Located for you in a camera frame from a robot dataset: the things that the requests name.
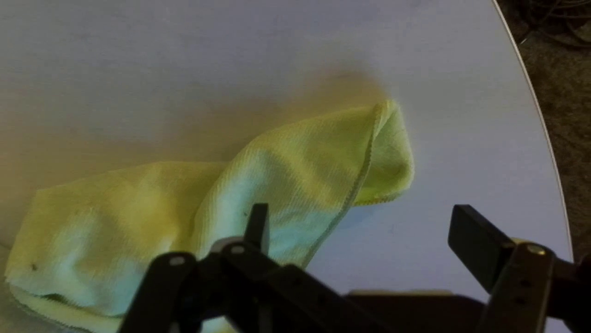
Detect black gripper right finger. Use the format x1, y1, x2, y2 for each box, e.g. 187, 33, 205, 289
447, 204, 591, 333

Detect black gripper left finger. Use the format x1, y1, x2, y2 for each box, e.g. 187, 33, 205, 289
116, 202, 297, 333

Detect pale green towel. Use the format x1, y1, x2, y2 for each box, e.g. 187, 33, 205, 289
4, 98, 416, 333

